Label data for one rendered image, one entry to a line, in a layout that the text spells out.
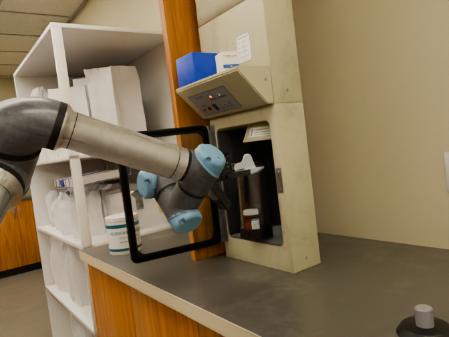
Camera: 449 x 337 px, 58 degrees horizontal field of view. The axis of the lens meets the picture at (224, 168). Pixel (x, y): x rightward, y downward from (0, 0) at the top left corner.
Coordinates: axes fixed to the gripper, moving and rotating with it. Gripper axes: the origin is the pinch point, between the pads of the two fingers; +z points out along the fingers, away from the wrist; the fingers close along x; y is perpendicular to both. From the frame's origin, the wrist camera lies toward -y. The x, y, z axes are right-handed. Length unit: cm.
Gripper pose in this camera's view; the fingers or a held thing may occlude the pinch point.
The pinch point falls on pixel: (250, 170)
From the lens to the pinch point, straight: 121.3
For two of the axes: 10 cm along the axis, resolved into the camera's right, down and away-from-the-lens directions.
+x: -5.8, 0.3, 8.1
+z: 8.0, -1.6, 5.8
